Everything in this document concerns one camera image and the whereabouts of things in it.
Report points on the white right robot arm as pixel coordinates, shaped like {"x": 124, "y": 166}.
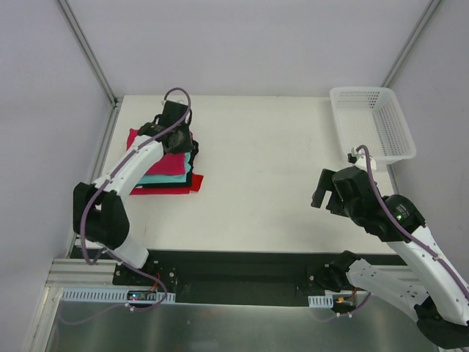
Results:
{"x": 438, "y": 304}

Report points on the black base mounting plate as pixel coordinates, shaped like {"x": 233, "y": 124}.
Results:
{"x": 241, "y": 278}

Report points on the teal t shirt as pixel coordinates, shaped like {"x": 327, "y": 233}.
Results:
{"x": 157, "y": 179}

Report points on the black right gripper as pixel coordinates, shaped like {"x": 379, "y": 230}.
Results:
{"x": 327, "y": 187}

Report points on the red t shirt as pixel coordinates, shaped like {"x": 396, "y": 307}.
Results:
{"x": 194, "y": 188}

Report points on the white cable duct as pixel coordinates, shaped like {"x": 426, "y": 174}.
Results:
{"x": 101, "y": 295}
{"x": 324, "y": 301}

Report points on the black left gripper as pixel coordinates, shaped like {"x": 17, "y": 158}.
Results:
{"x": 194, "y": 147}

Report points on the right white cable duct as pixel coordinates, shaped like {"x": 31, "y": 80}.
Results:
{"x": 324, "y": 301}

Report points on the right aluminium corner post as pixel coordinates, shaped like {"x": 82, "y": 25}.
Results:
{"x": 410, "y": 44}

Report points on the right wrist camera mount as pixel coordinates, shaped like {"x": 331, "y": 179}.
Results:
{"x": 361, "y": 160}

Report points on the left aluminium corner post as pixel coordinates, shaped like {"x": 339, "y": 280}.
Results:
{"x": 86, "y": 49}

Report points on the aluminium frame rail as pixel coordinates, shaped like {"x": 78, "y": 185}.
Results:
{"x": 76, "y": 273}

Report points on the white plastic laundry basket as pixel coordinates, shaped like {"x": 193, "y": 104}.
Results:
{"x": 372, "y": 116}

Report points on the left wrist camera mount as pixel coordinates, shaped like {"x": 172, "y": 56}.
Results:
{"x": 172, "y": 112}

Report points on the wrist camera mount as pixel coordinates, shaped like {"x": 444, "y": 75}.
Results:
{"x": 361, "y": 160}
{"x": 172, "y": 112}

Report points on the left white cable duct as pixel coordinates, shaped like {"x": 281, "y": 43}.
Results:
{"x": 101, "y": 295}

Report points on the pink t shirt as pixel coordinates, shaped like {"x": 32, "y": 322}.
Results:
{"x": 170, "y": 165}

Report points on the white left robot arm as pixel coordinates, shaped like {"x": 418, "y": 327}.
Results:
{"x": 99, "y": 213}

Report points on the aluminium corner post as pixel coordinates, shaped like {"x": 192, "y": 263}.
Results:
{"x": 410, "y": 44}
{"x": 86, "y": 49}

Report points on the black t shirt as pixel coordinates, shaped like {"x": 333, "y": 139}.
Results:
{"x": 188, "y": 182}

